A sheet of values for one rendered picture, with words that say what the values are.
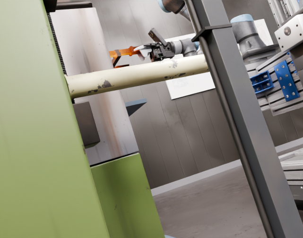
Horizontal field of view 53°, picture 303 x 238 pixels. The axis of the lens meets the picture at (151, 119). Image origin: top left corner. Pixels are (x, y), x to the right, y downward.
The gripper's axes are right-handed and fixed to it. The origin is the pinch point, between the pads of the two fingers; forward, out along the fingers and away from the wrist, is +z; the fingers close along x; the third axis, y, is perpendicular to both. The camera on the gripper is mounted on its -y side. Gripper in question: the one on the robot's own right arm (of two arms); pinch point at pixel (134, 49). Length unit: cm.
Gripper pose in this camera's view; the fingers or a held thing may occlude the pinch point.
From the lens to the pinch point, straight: 152.6
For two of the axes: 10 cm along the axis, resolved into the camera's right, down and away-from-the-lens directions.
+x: -3.4, 2.3, 9.1
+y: 3.0, 9.5, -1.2
